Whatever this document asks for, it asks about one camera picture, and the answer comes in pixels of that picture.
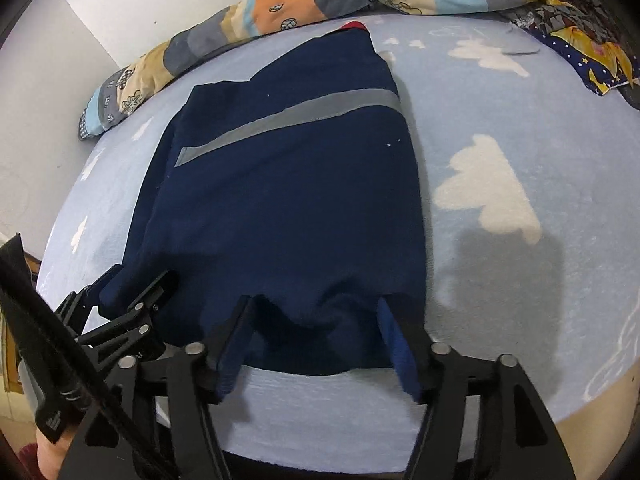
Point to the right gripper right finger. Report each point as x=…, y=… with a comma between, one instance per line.
x=483, y=419

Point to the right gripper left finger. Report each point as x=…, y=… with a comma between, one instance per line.
x=151, y=420

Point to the navy blue jacket red collar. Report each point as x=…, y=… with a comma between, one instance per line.
x=298, y=185

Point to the patterned dark clothes pile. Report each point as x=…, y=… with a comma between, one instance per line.
x=588, y=36

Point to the person left hand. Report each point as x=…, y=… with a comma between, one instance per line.
x=50, y=455

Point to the light blue cloud bedsheet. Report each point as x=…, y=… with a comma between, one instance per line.
x=532, y=183

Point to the rolled patchwork quilt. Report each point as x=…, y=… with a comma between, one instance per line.
x=122, y=93

